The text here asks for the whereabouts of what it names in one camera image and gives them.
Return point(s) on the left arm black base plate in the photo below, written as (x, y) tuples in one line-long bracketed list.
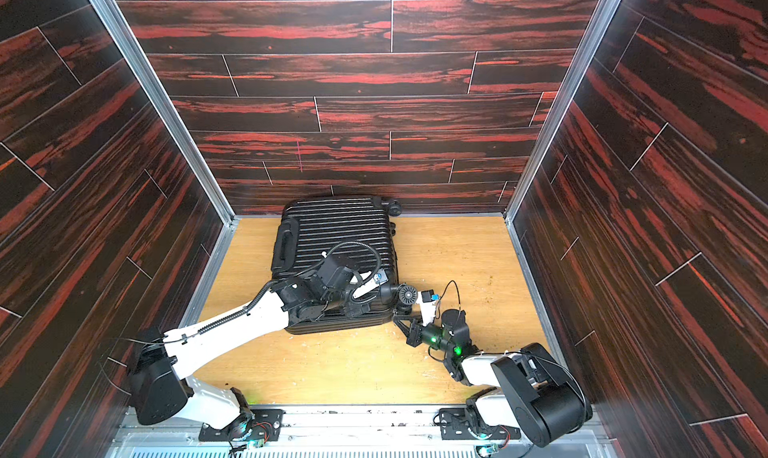
[(260, 425)]

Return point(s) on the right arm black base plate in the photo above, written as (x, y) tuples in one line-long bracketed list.
[(465, 423)]

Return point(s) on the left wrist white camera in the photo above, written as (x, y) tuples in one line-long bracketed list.
[(375, 282)]

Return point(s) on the right aluminium corner post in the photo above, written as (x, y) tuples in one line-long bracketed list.
[(594, 34)]

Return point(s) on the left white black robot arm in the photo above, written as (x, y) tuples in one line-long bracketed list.
[(161, 372)]

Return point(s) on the aluminium corner post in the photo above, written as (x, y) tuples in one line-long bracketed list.
[(118, 28), (594, 34)]

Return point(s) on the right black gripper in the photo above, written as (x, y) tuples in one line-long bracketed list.
[(414, 332)]

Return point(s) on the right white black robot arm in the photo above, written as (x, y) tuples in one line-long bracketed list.
[(526, 393)]

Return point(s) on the left aluminium corner post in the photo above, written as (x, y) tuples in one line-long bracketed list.
[(118, 28)]

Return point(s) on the wrist white camera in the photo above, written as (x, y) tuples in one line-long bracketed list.
[(375, 282), (428, 302)]

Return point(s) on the black hard-shell suitcase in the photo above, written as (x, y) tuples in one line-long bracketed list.
[(358, 227)]

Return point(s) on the aluminium front rail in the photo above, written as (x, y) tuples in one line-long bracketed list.
[(346, 431)]

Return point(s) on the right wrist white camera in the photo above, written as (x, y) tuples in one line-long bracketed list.
[(428, 302)]

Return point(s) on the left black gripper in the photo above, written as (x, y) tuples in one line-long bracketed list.
[(352, 308)]

